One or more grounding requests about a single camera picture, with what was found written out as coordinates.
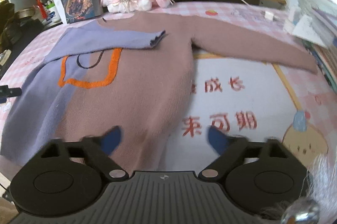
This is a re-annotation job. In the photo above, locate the round metal tin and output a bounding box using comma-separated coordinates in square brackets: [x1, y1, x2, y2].
[16, 6, 36, 19]

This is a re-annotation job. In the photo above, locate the white paper sheet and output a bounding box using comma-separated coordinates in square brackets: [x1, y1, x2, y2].
[291, 14, 336, 49]

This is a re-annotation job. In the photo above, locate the white cable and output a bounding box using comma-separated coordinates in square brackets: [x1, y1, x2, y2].
[226, 0, 266, 13]

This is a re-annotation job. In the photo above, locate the pink cartoon desk mat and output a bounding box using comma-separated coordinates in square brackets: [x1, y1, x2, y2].
[0, 0, 337, 203]

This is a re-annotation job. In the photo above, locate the silver metal button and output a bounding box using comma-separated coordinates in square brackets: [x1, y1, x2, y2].
[280, 199, 320, 224]

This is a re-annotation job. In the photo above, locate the red tassel ornament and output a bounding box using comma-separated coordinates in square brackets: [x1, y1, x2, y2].
[34, 0, 48, 20]

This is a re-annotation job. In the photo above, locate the small white device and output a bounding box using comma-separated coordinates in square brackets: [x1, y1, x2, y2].
[283, 6, 301, 32]

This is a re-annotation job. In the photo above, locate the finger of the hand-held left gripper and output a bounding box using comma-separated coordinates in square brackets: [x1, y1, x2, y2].
[0, 85, 22, 98]

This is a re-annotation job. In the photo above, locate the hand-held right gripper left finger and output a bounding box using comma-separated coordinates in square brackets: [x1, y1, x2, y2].
[39, 126, 129, 184]

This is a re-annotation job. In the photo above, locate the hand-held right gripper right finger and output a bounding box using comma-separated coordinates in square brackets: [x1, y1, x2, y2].
[199, 126, 307, 184]

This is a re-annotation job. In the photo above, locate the white strap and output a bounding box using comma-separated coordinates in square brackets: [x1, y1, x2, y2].
[0, 50, 11, 66]

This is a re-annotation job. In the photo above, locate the dark cloth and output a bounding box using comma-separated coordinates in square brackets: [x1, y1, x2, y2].
[0, 3, 44, 56]

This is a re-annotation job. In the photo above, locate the purple and brown sweater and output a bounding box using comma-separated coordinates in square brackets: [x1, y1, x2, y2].
[0, 12, 319, 174]

